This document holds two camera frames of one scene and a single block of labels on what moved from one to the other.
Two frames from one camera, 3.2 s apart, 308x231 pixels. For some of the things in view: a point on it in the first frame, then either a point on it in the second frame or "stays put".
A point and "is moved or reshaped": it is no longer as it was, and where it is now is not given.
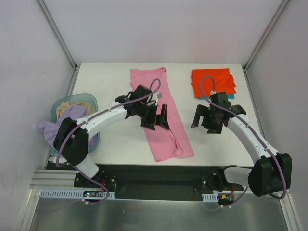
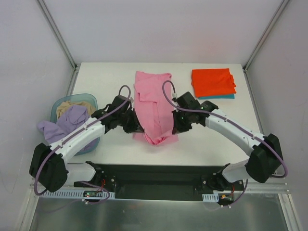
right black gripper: [207, 119] -> [179, 125]
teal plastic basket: [74, 97] stays put
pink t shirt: [166, 143] is moved or reshaped
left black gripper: [152, 118] -> [131, 123]
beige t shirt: [62, 109] stays put
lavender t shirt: [76, 112] stays put
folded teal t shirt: [229, 96] stays put
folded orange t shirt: [224, 82] stays put
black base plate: [158, 182] stays put
